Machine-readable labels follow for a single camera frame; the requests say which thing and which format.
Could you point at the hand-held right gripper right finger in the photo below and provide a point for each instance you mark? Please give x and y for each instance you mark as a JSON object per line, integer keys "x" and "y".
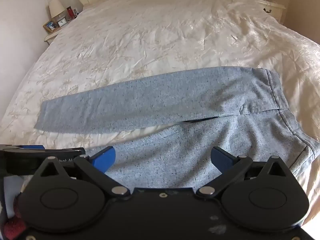
{"x": 221, "y": 158}

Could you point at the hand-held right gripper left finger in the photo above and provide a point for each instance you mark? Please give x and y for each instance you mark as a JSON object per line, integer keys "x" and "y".
{"x": 105, "y": 158}

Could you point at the bed with cream bedspread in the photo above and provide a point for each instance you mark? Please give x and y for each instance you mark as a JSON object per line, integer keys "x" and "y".
{"x": 150, "y": 30}

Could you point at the small white alarm clock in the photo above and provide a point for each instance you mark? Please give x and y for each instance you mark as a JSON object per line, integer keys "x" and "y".
{"x": 62, "y": 23}

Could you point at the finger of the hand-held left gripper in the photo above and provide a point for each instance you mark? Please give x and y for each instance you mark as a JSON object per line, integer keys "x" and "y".
{"x": 31, "y": 147}

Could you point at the cream table lamp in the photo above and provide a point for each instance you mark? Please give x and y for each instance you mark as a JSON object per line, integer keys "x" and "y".
{"x": 55, "y": 6}

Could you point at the wooden photo frame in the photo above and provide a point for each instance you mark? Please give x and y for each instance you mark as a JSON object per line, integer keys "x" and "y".
{"x": 51, "y": 26}

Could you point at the cream nightstand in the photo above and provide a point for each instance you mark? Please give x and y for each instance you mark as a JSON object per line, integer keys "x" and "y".
{"x": 272, "y": 6}
{"x": 51, "y": 37}

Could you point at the red bottle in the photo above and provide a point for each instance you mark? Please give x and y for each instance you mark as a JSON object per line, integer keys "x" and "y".
{"x": 70, "y": 12}

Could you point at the heathered grey-blue pants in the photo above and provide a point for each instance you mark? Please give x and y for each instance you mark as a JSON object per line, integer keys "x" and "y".
{"x": 175, "y": 100}

